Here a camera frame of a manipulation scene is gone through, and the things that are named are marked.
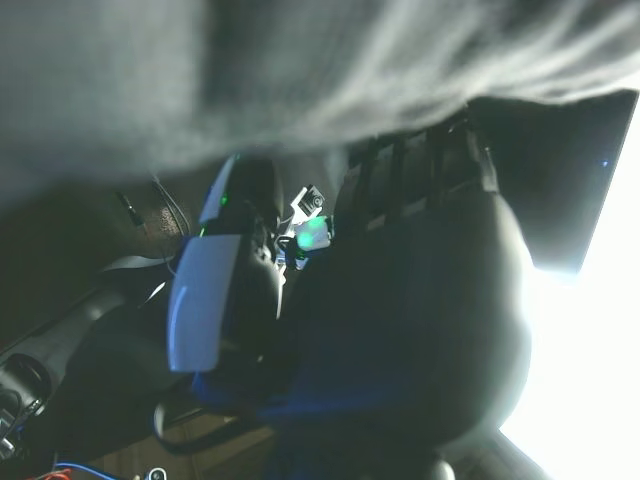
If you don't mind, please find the grey laptop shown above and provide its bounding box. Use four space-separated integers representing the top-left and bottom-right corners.
467 88 640 275

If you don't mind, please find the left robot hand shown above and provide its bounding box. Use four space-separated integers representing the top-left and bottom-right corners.
167 107 534 480

